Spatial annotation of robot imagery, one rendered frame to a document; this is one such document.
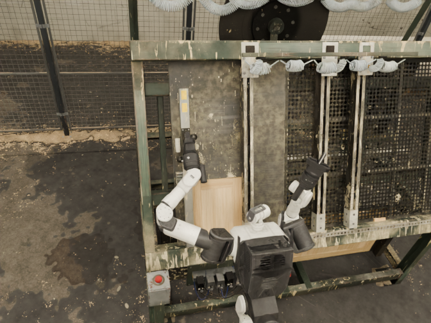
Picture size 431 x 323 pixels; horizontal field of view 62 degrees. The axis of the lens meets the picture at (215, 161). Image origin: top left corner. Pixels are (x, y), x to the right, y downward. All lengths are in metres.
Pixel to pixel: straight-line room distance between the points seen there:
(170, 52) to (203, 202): 0.89
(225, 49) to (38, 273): 2.35
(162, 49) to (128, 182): 2.17
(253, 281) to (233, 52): 1.19
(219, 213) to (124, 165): 2.06
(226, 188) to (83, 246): 1.67
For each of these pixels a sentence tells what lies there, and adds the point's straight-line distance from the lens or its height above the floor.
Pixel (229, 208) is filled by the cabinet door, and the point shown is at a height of 1.07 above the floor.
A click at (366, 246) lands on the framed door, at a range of 3.37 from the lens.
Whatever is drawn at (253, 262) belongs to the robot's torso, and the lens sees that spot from 1.65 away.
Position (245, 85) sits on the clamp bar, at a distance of 2.09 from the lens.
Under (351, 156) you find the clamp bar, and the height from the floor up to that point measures 1.33.
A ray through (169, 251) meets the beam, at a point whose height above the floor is 0.90.
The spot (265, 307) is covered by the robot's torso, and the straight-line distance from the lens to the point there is 1.91.
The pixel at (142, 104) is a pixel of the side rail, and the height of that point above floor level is 1.65.
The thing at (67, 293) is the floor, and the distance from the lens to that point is 3.22.
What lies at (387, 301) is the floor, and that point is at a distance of 3.56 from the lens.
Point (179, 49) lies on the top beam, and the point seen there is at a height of 1.92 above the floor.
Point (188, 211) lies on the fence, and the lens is 2.16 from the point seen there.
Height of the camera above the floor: 2.74
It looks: 41 degrees down
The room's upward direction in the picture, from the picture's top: 7 degrees clockwise
